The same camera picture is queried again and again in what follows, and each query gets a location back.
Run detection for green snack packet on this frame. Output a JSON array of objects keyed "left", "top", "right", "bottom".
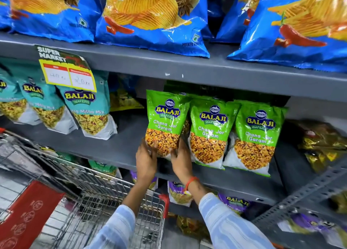
[
  {"left": 188, "top": 98, "right": 239, "bottom": 170},
  {"left": 145, "top": 89, "right": 191, "bottom": 160},
  {"left": 223, "top": 100, "right": 288, "bottom": 177}
]

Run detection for orange thread bracelet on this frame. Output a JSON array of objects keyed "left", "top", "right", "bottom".
[{"left": 184, "top": 176, "right": 199, "bottom": 192}]

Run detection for yellow snack packet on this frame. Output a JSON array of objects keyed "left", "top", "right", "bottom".
[
  {"left": 176, "top": 215, "right": 211, "bottom": 241},
  {"left": 108, "top": 74, "right": 145, "bottom": 112}
]

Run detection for person's left forearm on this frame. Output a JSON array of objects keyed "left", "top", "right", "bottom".
[{"left": 85, "top": 180, "right": 154, "bottom": 249}]

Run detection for purple snack packet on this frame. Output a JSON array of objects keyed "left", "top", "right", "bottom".
[
  {"left": 217, "top": 192, "right": 251, "bottom": 216},
  {"left": 168, "top": 181, "right": 194, "bottom": 207},
  {"left": 277, "top": 212, "right": 347, "bottom": 249},
  {"left": 130, "top": 170, "right": 159, "bottom": 191}
]

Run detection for person's right hand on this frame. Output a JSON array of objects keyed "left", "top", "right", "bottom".
[{"left": 170, "top": 138, "right": 194, "bottom": 186}]

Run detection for teal snack mix packet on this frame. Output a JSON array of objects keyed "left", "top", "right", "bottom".
[
  {"left": 17, "top": 75, "right": 78, "bottom": 135},
  {"left": 0, "top": 67, "right": 41, "bottom": 126},
  {"left": 56, "top": 71, "right": 118, "bottom": 141}
]

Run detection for metal wire shopping cart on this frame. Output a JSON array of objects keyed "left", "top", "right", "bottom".
[{"left": 0, "top": 127, "right": 170, "bottom": 249}]

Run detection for person's right forearm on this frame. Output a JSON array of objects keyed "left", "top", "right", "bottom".
[{"left": 185, "top": 177, "right": 275, "bottom": 249}]

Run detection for small teal snack packet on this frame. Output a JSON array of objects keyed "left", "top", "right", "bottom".
[{"left": 88, "top": 160, "right": 123, "bottom": 179}]

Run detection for grey metal shelf rack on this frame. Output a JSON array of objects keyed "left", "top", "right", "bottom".
[{"left": 0, "top": 31, "right": 347, "bottom": 249}]

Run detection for red plastic cart seat flap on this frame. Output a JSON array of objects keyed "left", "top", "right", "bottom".
[{"left": 0, "top": 180, "right": 65, "bottom": 249}]

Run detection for shiny yellow snack packets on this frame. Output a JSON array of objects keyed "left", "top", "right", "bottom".
[{"left": 297, "top": 121, "right": 347, "bottom": 174}]

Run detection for person's left hand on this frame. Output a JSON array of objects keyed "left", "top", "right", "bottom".
[{"left": 135, "top": 138, "right": 158, "bottom": 186}]

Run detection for blue potato chips bag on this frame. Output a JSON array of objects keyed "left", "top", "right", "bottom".
[
  {"left": 9, "top": 0, "right": 106, "bottom": 43},
  {"left": 211, "top": 0, "right": 267, "bottom": 44},
  {"left": 0, "top": 0, "right": 12, "bottom": 31},
  {"left": 95, "top": 0, "right": 210, "bottom": 59},
  {"left": 227, "top": 0, "right": 347, "bottom": 73}
]

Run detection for green and yellow price tag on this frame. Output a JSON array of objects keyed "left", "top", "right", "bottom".
[{"left": 35, "top": 45, "right": 97, "bottom": 92}]

